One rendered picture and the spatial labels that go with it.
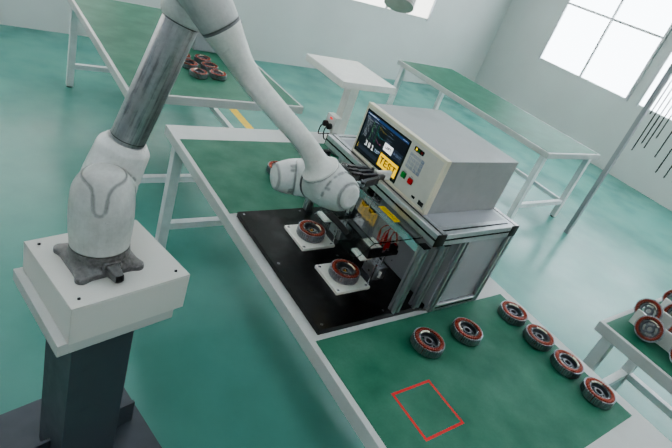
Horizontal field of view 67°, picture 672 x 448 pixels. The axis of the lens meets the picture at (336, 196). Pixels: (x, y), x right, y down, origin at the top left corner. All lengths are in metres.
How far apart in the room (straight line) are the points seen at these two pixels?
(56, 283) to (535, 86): 8.11
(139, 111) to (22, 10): 4.56
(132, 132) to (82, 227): 0.30
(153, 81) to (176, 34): 0.14
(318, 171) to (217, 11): 0.45
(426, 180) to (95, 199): 0.98
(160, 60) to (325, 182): 0.54
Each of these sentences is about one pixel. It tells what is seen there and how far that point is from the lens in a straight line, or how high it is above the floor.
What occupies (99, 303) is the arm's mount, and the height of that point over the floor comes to 0.86.
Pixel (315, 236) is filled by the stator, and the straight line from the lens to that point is 1.94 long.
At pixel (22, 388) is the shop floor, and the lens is 2.36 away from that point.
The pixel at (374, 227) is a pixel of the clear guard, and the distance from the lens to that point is 1.62.
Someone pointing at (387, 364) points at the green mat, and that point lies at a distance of 1.65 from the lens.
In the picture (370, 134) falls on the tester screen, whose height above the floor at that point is 1.22.
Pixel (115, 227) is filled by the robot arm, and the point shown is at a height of 1.01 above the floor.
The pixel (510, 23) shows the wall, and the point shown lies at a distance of 9.36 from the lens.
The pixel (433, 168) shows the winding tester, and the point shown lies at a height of 1.27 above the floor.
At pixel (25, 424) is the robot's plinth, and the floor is 0.02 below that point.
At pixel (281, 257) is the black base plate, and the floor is 0.77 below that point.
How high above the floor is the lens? 1.85
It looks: 27 degrees down
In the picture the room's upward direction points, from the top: 20 degrees clockwise
